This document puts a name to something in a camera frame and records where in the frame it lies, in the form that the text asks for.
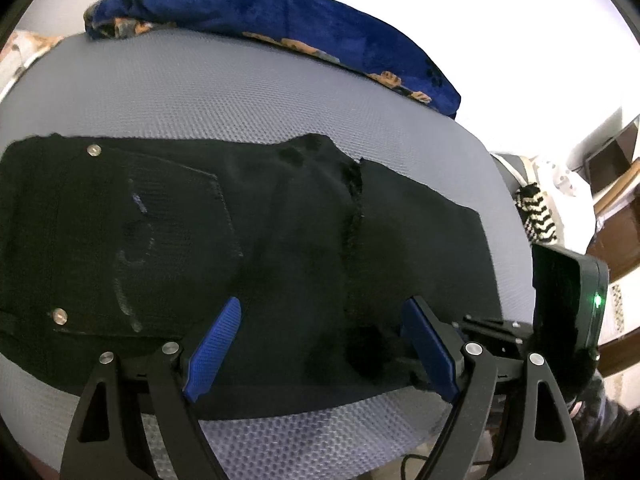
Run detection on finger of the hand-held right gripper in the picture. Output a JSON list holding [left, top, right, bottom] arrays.
[[451, 314, 535, 357]]

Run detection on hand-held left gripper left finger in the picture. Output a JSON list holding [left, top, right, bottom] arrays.
[[60, 296, 243, 480]]

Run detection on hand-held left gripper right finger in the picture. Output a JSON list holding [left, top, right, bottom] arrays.
[[400, 296, 585, 480]]

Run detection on black pants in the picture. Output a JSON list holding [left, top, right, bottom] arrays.
[[0, 132, 503, 421]]

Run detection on person's right forearm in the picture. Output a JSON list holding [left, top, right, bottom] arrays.
[[567, 372, 640, 480]]

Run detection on black cream striped knit cloth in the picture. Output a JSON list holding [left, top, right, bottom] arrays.
[[515, 185, 560, 246]]

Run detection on brown wooden furniture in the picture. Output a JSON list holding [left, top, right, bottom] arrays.
[[582, 115, 640, 376]]

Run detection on white dotted cloth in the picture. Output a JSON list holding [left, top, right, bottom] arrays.
[[530, 157, 601, 246]]

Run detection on grey cushion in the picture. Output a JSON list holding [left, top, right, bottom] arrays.
[[490, 152, 532, 201]]

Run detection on grey mesh mat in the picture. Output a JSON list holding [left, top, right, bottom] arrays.
[[0, 30, 535, 480]]

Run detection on blue paw print blanket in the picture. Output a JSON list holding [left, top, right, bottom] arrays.
[[84, 0, 462, 120]]

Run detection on floral cloth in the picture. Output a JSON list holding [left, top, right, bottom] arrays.
[[0, 30, 66, 93]]

